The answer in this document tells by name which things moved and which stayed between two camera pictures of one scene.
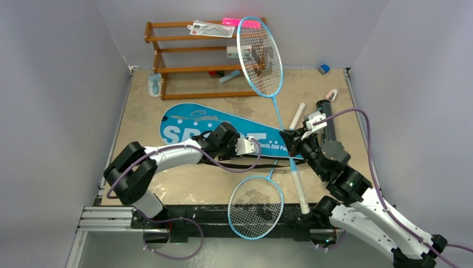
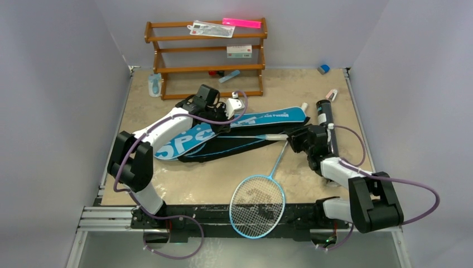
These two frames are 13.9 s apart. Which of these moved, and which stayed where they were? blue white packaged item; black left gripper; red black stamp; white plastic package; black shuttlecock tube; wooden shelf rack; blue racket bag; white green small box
Moved: black left gripper; blue racket bag
Stayed: blue white packaged item; red black stamp; white green small box; white plastic package; wooden shelf rack; black shuttlecock tube
